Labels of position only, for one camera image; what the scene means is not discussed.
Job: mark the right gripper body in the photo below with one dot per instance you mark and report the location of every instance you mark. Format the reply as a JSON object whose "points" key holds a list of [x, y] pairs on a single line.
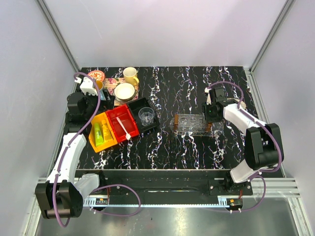
{"points": [[208, 113]]}

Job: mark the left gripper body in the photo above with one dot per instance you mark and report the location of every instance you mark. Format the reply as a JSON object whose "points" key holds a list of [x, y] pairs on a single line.
{"points": [[92, 99]]}

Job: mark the yellow toothpaste tube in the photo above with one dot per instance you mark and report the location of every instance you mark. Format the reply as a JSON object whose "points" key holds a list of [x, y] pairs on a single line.
{"points": [[106, 132]]}

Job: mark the clear plastic cup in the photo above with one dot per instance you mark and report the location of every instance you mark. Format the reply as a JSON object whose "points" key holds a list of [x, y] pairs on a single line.
{"points": [[146, 115]]}

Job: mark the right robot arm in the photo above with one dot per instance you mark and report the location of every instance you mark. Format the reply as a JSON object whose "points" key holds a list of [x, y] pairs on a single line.
{"points": [[263, 151]]}

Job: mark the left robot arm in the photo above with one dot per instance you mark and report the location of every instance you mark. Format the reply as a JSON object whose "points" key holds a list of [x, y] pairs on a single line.
{"points": [[60, 196]]}

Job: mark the green toothpaste tube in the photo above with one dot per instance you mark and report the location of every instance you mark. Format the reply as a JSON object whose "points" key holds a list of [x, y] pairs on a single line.
{"points": [[99, 140]]}

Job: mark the blue mug orange inside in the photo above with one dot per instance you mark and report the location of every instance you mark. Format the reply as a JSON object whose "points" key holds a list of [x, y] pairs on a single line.
{"points": [[100, 88]]}

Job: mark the orange patterned bowl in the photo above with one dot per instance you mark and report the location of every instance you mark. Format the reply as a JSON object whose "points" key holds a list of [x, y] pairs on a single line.
{"points": [[97, 75]]}

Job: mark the clear acrylic rack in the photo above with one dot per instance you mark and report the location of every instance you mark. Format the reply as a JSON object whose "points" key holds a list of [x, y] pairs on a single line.
{"points": [[195, 125]]}

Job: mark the speckled round coaster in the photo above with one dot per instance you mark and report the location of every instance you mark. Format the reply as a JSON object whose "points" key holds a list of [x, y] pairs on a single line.
{"points": [[243, 105]]}

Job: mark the red plastic bin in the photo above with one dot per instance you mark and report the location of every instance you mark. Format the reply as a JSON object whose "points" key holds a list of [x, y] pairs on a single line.
{"points": [[128, 121]]}

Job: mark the yellow mug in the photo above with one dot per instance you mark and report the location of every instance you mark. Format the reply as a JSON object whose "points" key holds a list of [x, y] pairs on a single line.
{"points": [[130, 76]]}

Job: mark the yellow plastic bin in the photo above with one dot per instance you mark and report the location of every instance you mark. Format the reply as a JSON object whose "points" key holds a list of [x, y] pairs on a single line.
{"points": [[99, 118]]}

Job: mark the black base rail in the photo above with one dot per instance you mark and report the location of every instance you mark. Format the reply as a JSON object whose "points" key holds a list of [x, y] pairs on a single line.
{"points": [[168, 187]]}

